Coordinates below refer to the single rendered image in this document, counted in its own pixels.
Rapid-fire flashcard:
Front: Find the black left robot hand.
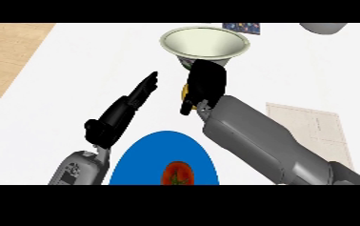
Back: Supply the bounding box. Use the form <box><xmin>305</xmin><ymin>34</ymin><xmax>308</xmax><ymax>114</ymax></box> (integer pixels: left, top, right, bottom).
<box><xmin>82</xmin><ymin>71</ymin><xmax>161</xmax><ymax>150</ymax></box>

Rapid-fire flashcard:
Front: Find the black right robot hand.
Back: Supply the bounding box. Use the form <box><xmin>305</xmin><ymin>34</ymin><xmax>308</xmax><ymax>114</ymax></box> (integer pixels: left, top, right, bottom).
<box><xmin>178</xmin><ymin>59</ymin><xmax>227</xmax><ymax>116</ymax></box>

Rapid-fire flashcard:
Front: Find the yellow lemon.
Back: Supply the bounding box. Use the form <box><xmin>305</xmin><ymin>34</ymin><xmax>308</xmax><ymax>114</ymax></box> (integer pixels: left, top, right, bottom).
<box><xmin>180</xmin><ymin>84</ymin><xmax>199</xmax><ymax>111</ymax></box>

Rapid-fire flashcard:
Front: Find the pale green bowl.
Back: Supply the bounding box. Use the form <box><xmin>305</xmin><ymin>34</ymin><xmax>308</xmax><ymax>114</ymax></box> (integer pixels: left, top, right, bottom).
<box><xmin>159</xmin><ymin>26</ymin><xmax>252</xmax><ymax>72</ymax></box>

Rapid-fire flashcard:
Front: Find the beige placemat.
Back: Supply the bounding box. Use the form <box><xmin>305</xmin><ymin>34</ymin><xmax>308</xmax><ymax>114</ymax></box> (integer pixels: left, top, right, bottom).
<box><xmin>264</xmin><ymin>101</ymin><xmax>354</xmax><ymax>171</ymax></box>

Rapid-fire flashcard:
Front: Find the blue round plate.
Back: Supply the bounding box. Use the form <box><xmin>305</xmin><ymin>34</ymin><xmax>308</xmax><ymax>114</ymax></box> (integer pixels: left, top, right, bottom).
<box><xmin>108</xmin><ymin>130</ymin><xmax>221</xmax><ymax>186</ymax></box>

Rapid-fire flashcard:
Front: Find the dark blue patterned object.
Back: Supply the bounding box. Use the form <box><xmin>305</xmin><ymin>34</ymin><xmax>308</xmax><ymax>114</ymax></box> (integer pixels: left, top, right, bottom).
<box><xmin>221</xmin><ymin>23</ymin><xmax>261</xmax><ymax>35</ymax></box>

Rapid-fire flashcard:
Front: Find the red tomato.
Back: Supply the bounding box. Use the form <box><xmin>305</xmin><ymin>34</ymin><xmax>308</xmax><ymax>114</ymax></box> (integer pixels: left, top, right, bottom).
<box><xmin>161</xmin><ymin>160</ymin><xmax>195</xmax><ymax>186</ymax></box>

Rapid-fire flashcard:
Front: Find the grey rounded object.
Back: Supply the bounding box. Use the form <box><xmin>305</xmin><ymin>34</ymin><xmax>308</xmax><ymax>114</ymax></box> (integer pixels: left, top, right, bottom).
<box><xmin>298</xmin><ymin>23</ymin><xmax>348</xmax><ymax>35</ymax></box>

